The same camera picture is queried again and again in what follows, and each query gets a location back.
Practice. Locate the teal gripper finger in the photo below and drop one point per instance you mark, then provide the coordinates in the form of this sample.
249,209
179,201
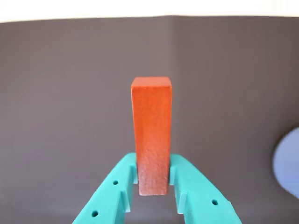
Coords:
109,193
201,193

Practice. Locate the orange-red wooden block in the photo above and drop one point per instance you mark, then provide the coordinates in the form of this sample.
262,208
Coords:
151,130

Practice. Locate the lavender blue plastic pot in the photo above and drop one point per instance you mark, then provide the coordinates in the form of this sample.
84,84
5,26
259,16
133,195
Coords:
288,163

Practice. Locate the dark grey table mat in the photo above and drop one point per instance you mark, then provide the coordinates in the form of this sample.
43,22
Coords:
70,93

